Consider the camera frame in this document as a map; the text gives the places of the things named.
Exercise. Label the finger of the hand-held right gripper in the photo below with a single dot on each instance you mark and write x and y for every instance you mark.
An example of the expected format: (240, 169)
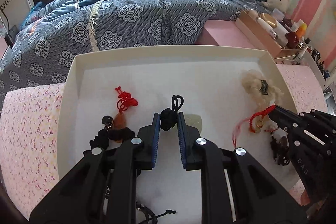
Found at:
(302, 132)
(315, 120)

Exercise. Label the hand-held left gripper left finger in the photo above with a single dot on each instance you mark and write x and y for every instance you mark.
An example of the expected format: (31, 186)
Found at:
(157, 134)

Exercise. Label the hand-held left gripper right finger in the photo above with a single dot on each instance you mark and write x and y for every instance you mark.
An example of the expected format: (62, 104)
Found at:
(181, 134)

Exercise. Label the dark brown hair clip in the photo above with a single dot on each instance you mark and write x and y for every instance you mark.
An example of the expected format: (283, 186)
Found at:
(278, 153)

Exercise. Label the white shallow tray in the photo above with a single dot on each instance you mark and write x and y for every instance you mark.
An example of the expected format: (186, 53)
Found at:
(210, 82)

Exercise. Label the white fluffy scrunchie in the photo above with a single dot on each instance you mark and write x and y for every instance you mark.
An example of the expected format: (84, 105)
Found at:
(253, 82)

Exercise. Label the dark metal bead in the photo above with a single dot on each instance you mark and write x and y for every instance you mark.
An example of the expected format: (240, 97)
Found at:
(107, 122)

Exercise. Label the dark red round bottle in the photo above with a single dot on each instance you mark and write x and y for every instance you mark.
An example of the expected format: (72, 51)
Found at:
(292, 39)

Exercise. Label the yellow bottle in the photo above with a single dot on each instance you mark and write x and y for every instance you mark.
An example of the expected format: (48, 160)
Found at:
(302, 29)

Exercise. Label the cardboard box of cosmetics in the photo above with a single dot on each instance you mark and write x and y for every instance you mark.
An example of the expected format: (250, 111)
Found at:
(260, 35)

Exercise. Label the pink box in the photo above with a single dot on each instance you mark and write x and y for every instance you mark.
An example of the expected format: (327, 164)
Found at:
(223, 33)

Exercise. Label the gold jar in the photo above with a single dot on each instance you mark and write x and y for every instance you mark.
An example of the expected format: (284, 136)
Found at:
(269, 19)

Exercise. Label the grey patterned bedspread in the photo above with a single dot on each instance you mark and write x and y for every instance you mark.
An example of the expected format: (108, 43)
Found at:
(131, 16)

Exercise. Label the white plush toy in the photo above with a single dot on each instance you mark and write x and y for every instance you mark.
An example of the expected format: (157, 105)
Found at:
(277, 1)

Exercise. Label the black charger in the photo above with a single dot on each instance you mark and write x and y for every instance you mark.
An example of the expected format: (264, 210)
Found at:
(11, 33)

